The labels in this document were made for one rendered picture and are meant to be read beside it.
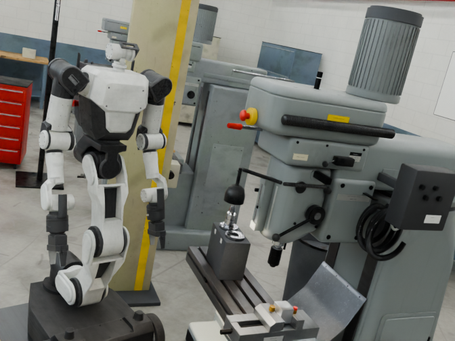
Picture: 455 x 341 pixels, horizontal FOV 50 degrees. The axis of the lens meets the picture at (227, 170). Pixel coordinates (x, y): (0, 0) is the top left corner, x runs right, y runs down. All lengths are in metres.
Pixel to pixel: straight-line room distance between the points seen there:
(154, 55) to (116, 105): 1.24
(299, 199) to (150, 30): 1.88
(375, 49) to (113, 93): 1.05
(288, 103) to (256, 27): 10.02
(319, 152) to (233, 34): 9.75
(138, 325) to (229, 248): 0.62
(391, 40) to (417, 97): 5.63
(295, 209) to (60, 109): 1.03
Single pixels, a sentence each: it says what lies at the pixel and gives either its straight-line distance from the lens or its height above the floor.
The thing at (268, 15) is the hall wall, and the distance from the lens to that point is 11.72.
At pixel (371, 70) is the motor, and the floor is 1.99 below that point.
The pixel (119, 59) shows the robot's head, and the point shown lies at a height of 1.82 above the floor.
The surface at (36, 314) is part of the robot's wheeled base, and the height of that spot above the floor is 0.57.
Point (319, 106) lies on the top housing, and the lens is 1.67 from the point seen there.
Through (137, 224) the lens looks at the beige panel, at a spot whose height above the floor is 0.58.
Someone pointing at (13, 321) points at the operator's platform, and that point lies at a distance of 2.86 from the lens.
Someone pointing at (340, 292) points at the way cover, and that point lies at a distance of 2.19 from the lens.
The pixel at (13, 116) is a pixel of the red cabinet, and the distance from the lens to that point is 6.10.
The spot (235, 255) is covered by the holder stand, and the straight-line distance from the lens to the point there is 2.22.
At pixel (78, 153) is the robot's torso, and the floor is 1.35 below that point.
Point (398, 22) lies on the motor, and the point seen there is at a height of 2.16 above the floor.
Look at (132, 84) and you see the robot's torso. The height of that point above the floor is 1.73.
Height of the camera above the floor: 2.01
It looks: 15 degrees down
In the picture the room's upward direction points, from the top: 12 degrees clockwise
